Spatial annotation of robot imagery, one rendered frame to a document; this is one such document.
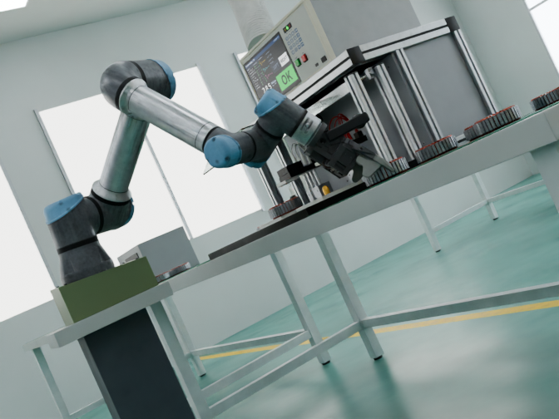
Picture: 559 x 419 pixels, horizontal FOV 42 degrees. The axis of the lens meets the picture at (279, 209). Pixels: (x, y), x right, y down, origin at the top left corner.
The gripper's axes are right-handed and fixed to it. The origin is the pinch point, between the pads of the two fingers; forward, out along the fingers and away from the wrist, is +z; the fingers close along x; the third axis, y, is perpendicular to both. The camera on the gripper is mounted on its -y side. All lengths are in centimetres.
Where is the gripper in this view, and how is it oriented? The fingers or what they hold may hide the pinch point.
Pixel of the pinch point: (388, 172)
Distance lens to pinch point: 179.0
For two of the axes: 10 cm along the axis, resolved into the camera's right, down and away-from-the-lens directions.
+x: 1.3, -0.5, -9.9
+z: 8.4, 5.4, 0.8
